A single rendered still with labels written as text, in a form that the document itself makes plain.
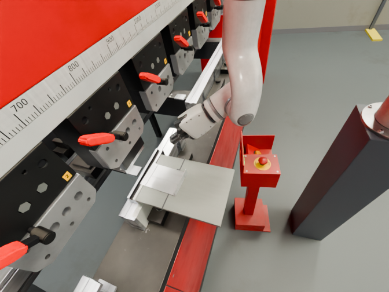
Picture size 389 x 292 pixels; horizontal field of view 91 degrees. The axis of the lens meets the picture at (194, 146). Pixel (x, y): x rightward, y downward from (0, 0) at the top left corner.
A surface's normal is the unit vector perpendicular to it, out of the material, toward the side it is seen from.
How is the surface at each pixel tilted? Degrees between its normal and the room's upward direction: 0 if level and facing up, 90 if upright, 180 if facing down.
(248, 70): 44
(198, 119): 83
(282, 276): 0
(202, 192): 0
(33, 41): 90
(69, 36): 90
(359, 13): 90
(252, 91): 66
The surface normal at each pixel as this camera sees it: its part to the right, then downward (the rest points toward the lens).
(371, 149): -0.27, 0.75
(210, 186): -0.14, -0.65
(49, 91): 0.93, 0.17
